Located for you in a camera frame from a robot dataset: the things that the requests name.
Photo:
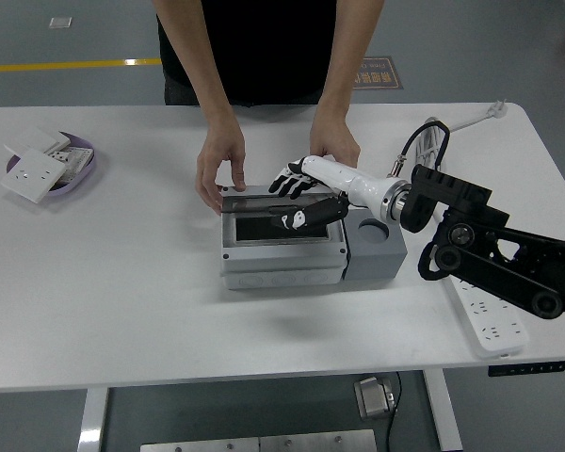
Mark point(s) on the person's left forearm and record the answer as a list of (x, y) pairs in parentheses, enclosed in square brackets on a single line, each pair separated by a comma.
[(348, 61)]

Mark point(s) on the purple oval tray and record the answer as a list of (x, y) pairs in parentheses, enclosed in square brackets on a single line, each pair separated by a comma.
[(77, 183)]

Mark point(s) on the person's left hand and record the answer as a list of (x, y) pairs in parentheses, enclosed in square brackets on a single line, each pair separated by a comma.
[(334, 141)]

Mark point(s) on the grey metal foot pedal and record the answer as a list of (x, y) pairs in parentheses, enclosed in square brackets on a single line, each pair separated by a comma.
[(372, 398)]

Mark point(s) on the white table leg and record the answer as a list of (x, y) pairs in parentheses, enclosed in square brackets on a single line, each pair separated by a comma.
[(92, 424), (442, 414)]

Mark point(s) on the grey electrical box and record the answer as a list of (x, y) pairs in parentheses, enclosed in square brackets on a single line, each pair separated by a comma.
[(282, 268)]

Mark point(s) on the grey cube block with hole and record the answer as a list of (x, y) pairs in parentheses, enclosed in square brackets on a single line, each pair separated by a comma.
[(376, 263)]

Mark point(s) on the person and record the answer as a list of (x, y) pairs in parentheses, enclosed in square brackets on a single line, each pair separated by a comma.
[(259, 47)]

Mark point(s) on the white wall socket panel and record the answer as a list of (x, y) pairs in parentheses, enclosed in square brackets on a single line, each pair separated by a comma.
[(30, 176)]

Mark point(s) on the black table control panel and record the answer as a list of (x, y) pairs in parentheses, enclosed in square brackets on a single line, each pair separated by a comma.
[(527, 368)]

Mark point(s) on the yellow floor tape line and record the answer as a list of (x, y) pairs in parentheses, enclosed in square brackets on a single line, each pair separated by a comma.
[(75, 64)]

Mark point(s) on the square metal floor cover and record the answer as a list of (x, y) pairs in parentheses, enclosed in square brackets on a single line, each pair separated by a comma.
[(60, 23)]

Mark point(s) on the white blank switch panel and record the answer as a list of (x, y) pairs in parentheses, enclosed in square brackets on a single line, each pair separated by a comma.
[(33, 139)]

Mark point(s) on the person's right forearm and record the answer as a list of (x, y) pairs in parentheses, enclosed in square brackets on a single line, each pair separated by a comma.
[(202, 70)]

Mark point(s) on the white multi-hole socket panel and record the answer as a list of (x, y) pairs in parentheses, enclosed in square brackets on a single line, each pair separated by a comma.
[(77, 157)]

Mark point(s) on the person's right hand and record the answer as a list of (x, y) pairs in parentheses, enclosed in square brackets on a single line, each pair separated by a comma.
[(216, 150)]

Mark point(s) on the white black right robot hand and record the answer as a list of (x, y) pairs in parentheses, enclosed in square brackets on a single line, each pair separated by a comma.
[(339, 176)]

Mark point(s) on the grey metal base plate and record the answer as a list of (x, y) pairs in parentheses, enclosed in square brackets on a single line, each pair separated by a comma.
[(263, 445)]

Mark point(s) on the brown floor sign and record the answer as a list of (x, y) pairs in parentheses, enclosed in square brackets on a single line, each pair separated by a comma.
[(386, 73)]

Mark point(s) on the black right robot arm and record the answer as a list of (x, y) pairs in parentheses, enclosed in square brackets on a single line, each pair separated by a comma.
[(499, 268)]

